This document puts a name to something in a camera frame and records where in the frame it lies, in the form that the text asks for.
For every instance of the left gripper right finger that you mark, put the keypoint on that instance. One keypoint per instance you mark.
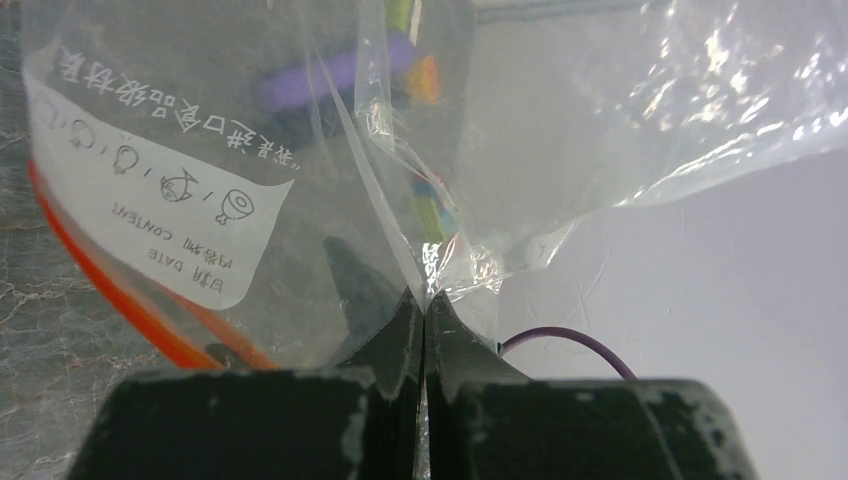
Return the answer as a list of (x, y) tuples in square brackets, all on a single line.
[(458, 367)]

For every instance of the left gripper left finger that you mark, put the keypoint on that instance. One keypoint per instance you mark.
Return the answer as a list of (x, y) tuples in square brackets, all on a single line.
[(379, 392)]

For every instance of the clear orange zip top bag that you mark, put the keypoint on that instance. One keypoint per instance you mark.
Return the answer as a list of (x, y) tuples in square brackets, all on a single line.
[(287, 239)]

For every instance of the multicolour brick stack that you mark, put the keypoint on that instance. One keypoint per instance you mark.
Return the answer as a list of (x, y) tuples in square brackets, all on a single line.
[(436, 222)]

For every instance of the orange yellow round toy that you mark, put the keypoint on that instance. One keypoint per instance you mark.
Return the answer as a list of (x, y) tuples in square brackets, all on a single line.
[(422, 81)]

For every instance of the purple flashlight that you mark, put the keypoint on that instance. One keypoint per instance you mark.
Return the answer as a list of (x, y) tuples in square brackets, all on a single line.
[(295, 87)]

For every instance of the green white toy bricks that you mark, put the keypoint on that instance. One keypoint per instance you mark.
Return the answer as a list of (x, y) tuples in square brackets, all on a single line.
[(404, 16)]

